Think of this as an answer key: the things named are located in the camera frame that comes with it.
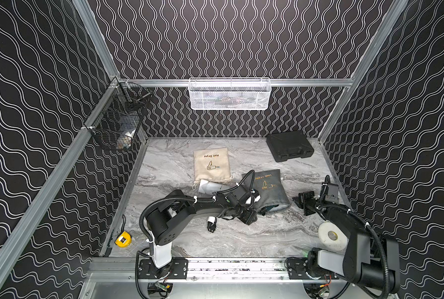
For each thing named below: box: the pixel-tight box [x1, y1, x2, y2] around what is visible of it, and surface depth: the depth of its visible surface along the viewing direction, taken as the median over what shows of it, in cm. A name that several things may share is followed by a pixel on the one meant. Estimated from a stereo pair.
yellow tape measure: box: [114, 231, 132, 248], surface depth 81 cm
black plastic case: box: [265, 131, 315, 163], surface depth 112 cm
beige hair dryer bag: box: [193, 147, 233, 184], surface depth 109 cm
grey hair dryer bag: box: [241, 168, 292, 212], surface depth 92 cm
